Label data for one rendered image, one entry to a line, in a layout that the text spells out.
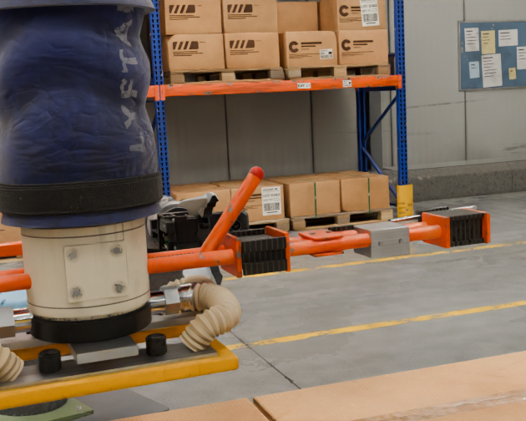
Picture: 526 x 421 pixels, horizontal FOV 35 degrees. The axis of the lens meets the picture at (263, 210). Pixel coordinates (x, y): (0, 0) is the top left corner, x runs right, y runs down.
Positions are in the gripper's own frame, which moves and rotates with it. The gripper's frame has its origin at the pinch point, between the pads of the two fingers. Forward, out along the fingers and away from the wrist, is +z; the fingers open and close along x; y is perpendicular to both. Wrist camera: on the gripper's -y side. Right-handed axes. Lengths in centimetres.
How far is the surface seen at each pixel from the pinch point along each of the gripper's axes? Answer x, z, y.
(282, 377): -124, -267, -115
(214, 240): 2.4, 13.2, 5.2
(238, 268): -1.5, 16.3, 2.9
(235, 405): -30.2, -4.7, -2.5
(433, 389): -30.2, 4.8, -36.6
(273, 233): 2.3, 11.8, -4.6
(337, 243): 0.3, 15.4, -13.6
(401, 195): -95, -682, -429
